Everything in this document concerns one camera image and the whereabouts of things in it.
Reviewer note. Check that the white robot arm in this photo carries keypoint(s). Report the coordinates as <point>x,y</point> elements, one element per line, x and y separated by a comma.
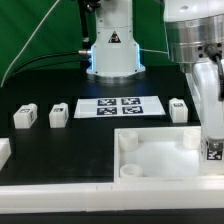
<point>195,40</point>

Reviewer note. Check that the green backdrop curtain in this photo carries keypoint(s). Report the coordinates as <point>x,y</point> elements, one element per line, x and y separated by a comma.
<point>31,28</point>

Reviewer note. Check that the white front fence bar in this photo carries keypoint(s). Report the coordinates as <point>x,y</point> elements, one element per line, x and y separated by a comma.
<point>188,194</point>

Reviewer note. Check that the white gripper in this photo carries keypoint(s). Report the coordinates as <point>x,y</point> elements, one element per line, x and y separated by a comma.
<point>203,82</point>

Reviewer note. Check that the white left fence block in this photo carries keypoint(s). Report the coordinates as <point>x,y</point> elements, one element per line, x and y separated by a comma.
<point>5,151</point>

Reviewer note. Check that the sheet with four markers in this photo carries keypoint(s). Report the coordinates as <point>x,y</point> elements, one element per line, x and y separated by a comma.
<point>119,107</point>

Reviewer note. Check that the white square table top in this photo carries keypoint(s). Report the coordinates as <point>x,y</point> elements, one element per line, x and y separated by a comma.
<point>160,153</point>

